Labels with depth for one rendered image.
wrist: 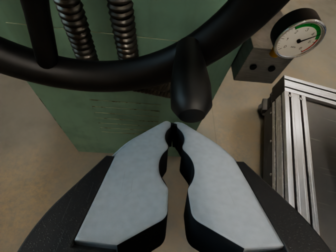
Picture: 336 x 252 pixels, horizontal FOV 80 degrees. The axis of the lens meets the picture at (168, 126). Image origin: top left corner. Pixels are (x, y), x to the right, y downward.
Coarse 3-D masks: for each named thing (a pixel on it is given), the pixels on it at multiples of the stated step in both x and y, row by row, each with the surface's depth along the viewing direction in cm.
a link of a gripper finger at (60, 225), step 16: (96, 176) 8; (80, 192) 7; (96, 192) 7; (64, 208) 7; (80, 208) 7; (48, 224) 6; (64, 224) 6; (80, 224) 6; (32, 240) 6; (48, 240) 6; (64, 240) 6
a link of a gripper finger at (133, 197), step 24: (144, 144) 10; (168, 144) 12; (120, 168) 8; (144, 168) 8; (120, 192) 7; (144, 192) 7; (96, 216) 6; (120, 216) 7; (144, 216) 7; (96, 240) 6; (120, 240) 6; (144, 240) 7
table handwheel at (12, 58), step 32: (32, 0) 12; (256, 0) 11; (288, 0) 11; (32, 32) 14; (192, 32) 15; (224, 32) 13; (0, 64) 16; (32, 64) 16; (64, 64) 17; (96, 64) 17; (128, 64) 17; (160, 64) 16
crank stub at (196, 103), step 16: (176, 48) 14; (192, 48) 13; (176, 64) 12; (192, 64) 12; (176, 80) 12; (192, 80) 11; (208, 80) 12; (176, 96) 11; (192, 96) 11; (208, 96) 11; (176, 112) 11; (192, 112) 11
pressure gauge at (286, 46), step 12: (288, 12) 27; (300, 12) 26; (312, 12) 26; (276, 24) 28; (288, 24) 27; (300, 24) 26; (312, 24) 26; (324, 24) 26; (276, 36) 28; (288, 36) 28; (300, 36) 28; (312, 36) 28; (276, 48) 29; (288, 48) 29; (300, 48) 29; (312, 48) 29
